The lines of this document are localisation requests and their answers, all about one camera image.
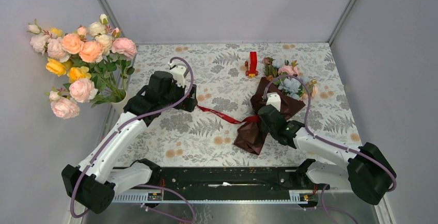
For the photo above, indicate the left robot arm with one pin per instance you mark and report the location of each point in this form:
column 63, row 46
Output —
column 92, row 182

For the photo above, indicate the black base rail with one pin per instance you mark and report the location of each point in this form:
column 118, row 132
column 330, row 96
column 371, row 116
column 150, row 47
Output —
column 234, row 183

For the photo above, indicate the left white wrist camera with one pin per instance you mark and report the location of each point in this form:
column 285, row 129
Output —
column 179, row 73

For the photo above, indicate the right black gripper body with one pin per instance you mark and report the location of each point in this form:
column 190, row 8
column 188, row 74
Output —
column 272, row 132

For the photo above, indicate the red toy block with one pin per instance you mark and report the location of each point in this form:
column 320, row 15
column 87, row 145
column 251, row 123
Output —
column 251, row 65

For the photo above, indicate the floral patterned table mat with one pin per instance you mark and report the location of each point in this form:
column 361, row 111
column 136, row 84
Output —
column 202, row 139

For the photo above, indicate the pastel rose bunch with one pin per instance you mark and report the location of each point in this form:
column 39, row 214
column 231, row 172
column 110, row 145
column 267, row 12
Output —
column 96, row 59

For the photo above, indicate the red ribbon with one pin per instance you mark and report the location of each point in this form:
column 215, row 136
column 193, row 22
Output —
column 230, row 119

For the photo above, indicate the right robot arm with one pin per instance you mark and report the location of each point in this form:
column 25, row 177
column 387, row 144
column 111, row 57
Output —
column 361, row 169

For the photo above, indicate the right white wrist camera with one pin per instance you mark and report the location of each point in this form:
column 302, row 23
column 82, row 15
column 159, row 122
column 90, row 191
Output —
column 274, row 99

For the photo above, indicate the brown paper bouquet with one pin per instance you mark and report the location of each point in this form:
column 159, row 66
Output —
column 280, row 95

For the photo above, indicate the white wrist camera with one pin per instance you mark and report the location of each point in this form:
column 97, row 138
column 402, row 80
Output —
column 274, row 99
column 179, row 73

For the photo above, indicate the slotted white cable duct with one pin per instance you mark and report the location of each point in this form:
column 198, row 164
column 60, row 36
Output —
column 143, row 197

